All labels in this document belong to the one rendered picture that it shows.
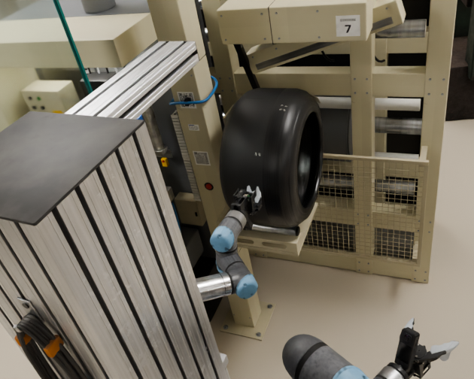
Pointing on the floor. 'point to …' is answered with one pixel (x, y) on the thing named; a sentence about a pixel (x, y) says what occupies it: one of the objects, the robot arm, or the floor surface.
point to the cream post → (204, 110)
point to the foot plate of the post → (249, 326)
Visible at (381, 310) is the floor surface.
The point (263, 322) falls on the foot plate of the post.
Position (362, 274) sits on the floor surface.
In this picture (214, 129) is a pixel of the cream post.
